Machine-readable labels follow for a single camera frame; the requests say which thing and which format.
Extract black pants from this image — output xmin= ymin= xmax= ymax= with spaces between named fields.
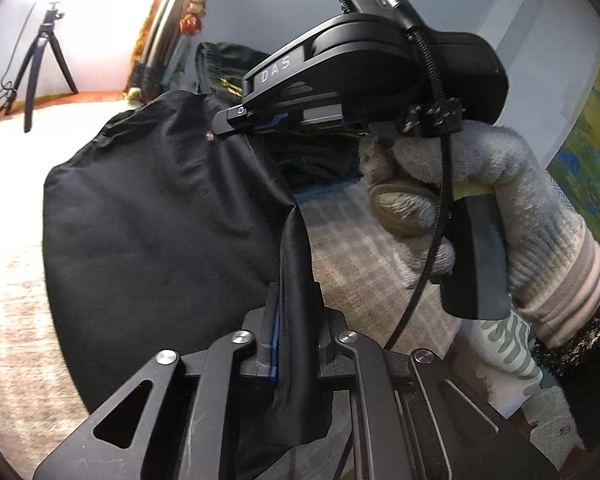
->
xmin=42 ymin=89 xmax=354 ymax=480

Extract grey gloved right hand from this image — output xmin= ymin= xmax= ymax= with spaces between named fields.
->
xmin=358 ymin=122 xmax=600 ymax=348

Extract black yellow folded garment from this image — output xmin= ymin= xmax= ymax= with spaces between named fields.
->
xmin=195 ymin=41 xmax=268 ymax=103

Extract green leaf pattern pillow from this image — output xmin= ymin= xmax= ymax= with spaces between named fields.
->
xmin=460 ymin=311 xmax=543 ymax=418

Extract orange decorative hanging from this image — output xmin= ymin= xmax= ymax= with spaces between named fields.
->
xmin=178 ymin=0 xmax=207 ymax=36

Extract folded silver tripod stand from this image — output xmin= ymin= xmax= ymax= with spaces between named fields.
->
xmin=124 ymin=0 xmax=184 ymax=102

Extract beige plaid bed blanket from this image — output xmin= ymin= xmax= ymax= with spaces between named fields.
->
xmin=0 ymin=98 xmax=462 ymax=480

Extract black power cable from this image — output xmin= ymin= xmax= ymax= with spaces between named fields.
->
xmin=0 ymin=4 xmax=37 ymax=118

